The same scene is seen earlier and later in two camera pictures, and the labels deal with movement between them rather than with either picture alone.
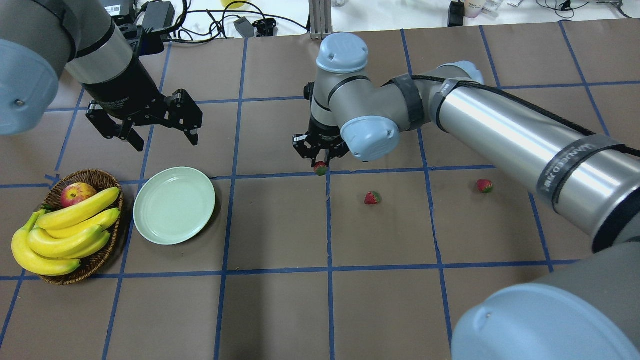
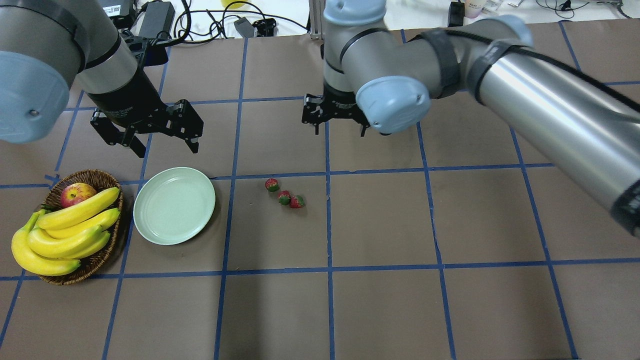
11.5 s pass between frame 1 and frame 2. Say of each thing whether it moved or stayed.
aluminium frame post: stayed
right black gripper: moved
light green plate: stayed
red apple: stayed
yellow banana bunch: stayed
